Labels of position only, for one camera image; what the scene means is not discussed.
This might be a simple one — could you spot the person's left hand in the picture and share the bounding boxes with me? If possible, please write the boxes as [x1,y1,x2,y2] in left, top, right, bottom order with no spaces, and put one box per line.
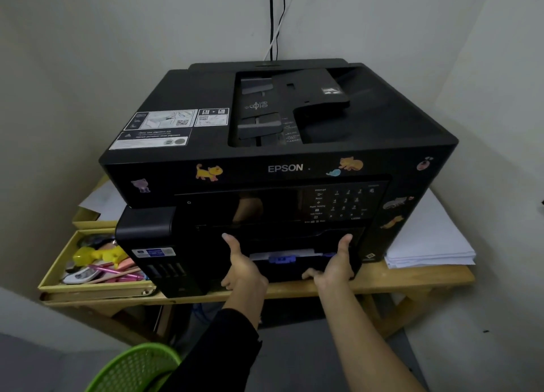
[220,233,269,297]

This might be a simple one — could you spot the person's right hand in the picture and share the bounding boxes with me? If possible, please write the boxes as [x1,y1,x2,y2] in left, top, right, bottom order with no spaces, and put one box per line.
[302,234,355,291]

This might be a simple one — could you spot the black printer paper tray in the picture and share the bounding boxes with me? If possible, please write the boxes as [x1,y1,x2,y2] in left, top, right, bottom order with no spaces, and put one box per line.
[248,230,364,283]

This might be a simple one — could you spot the person's right forearm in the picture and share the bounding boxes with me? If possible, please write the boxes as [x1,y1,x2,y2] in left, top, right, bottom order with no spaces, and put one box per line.
[314,279,426,392]

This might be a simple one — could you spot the person's left forearm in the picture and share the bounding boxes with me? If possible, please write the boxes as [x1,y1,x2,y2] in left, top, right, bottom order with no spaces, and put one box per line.
[159,290,267,392]

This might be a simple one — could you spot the white paper in tray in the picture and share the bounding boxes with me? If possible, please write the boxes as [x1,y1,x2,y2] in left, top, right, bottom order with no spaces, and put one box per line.
[249,248,316,261]

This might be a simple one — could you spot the grey cat sticker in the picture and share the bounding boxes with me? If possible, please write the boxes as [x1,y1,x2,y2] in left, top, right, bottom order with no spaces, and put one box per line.
[382,196,415,210]

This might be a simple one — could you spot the wooden table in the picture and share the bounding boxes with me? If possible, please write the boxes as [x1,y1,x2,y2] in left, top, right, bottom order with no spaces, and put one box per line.
[40,175,476,346]

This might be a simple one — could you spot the yellow cat sticker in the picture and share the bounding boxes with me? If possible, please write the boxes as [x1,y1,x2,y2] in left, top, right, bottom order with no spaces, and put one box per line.
[195,163,224,182]

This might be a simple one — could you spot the stack of white paper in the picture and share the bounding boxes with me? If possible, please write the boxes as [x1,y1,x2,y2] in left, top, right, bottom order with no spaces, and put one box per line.
[384,187,477,270]

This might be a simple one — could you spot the bunch of pink pens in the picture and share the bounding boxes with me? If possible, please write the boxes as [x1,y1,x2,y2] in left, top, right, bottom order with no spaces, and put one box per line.
[87,256,147,284]

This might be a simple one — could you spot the black inkjet printer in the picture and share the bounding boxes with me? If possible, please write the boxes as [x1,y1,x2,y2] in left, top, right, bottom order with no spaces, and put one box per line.
[99,58,460,299]

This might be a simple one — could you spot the loose white paper sheets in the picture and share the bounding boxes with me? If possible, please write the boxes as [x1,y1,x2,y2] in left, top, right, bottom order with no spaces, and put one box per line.
[78,183,127,223]

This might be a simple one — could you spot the yellow plastic clip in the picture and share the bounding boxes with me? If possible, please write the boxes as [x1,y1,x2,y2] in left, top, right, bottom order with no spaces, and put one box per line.
[72,246,114,270]

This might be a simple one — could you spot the green plastic basket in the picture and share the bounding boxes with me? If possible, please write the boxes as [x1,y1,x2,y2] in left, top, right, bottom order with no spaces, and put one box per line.
[84,342,182,392]

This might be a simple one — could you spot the yellow stationery tray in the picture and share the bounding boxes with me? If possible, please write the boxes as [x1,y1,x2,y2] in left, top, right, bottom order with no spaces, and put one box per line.
[37,229,159,295]

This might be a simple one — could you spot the white cable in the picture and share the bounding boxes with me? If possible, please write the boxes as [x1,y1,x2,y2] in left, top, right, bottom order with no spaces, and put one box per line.
[264,0,301,61]

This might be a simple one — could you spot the black cable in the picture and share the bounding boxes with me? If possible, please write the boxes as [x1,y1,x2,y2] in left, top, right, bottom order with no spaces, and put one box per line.
[269,0,289,61]

